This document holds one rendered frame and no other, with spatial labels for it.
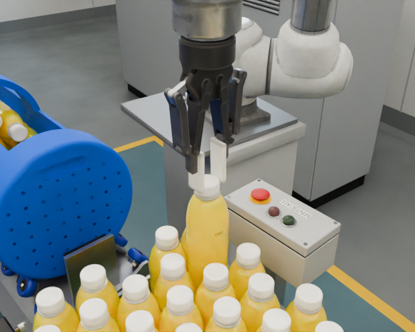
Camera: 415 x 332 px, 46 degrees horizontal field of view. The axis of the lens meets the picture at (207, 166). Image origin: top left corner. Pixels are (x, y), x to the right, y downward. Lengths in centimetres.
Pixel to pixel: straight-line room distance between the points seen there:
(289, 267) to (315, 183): 180
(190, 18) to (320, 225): 45
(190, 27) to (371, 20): 194
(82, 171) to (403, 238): 208
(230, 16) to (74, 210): 49
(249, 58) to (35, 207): 68
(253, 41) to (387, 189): 195
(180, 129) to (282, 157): 82
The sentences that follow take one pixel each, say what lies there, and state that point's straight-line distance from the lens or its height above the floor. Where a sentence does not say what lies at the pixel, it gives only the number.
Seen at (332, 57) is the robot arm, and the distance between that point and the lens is 129.
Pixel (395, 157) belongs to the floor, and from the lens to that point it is 344.
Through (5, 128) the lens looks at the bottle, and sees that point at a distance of 123.
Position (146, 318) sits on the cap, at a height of 110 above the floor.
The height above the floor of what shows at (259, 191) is 111.
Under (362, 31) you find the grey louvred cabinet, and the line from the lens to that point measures 248.
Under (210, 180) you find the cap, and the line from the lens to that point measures 75.
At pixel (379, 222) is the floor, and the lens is 280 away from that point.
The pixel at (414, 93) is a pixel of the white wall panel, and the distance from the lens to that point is 365.
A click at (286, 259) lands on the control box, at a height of 105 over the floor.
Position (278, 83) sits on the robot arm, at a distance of 131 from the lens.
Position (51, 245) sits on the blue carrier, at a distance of 95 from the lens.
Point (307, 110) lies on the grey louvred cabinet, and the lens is 249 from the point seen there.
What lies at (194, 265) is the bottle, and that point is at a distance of 82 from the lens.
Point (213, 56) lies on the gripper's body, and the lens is 62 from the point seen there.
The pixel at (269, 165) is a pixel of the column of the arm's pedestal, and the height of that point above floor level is 90.
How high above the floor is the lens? 164
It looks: 32 degrees down
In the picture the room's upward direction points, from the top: straight up
